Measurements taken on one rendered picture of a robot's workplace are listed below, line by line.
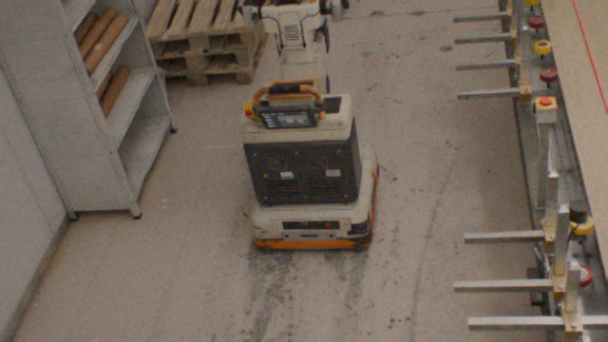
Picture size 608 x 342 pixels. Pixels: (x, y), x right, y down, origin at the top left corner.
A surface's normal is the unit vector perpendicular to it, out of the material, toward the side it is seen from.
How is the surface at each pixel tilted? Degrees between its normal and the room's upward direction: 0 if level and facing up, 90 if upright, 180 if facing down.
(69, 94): 90
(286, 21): 82
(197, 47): 90
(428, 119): 0
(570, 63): 0
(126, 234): 0
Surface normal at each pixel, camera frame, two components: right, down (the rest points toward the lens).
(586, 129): -0.16, -0.77
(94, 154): -0.12, 0.63
